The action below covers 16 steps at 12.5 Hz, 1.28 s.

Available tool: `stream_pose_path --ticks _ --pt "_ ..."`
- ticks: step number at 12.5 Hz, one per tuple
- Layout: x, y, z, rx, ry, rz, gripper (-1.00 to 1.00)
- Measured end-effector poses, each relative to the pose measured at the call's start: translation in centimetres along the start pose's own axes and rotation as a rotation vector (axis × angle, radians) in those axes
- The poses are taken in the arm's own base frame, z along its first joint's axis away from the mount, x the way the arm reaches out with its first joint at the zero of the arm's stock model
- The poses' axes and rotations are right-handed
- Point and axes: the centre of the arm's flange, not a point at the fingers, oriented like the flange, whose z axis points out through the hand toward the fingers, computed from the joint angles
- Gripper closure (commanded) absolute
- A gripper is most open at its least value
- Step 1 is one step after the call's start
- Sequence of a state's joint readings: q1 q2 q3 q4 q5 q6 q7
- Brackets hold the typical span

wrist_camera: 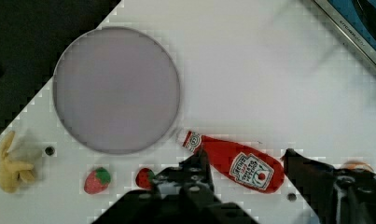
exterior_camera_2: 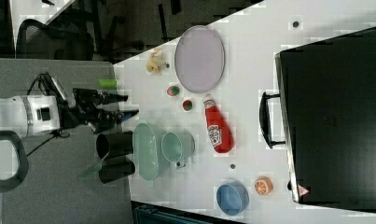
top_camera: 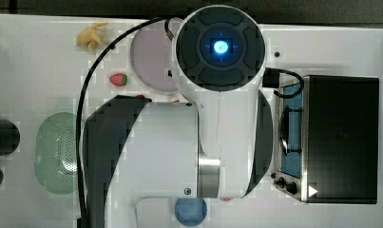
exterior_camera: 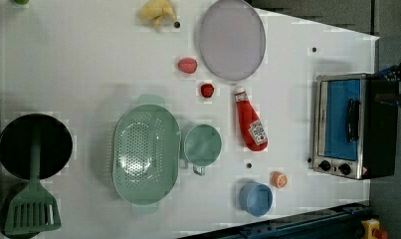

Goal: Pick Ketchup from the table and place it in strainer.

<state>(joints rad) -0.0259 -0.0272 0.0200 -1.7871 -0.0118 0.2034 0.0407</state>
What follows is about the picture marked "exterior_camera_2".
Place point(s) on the strawberry toy near bottle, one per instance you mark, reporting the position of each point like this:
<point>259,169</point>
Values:
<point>187,105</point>

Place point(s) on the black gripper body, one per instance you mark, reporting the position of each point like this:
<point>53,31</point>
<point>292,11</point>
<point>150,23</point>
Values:
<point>85,111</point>

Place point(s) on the green spatula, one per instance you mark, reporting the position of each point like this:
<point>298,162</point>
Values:
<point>94,168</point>

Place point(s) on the blue bowl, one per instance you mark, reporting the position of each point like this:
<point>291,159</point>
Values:
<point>232,198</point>

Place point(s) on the green cup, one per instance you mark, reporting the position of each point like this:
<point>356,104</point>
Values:
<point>177,147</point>

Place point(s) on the orange slice toy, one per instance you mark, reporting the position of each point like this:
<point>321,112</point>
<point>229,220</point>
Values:
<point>263,186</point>

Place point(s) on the yellow banana toy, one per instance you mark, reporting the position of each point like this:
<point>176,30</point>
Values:
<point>155,62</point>

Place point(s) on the grey round plate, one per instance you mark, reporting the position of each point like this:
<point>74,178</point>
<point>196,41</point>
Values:
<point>199,59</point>

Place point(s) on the black office chair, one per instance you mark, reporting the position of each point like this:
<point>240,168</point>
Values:
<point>37,40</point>

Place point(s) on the upper black cylinder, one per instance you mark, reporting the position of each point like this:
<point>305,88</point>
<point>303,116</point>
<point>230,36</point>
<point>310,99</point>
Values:
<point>114,144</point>

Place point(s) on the strawberry toy near plate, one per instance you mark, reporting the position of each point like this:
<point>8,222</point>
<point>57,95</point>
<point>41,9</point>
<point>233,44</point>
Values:
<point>173,91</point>

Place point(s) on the green cylinder at table edge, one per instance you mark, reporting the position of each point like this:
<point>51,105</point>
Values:
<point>108,83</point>

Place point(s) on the black toaster oven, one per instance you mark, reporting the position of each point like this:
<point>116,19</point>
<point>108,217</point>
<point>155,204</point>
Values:
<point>327,92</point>

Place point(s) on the green strainer basket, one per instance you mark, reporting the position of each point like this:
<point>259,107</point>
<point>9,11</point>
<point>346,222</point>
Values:
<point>147,151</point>

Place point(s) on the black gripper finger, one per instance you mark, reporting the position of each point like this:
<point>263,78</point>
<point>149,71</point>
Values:
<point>114,98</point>
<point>122,115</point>

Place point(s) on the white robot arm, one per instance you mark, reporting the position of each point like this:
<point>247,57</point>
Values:
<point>33,115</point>

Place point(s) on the red ketchup bottle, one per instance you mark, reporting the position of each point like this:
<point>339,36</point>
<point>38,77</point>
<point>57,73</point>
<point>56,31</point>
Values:
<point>217,128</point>

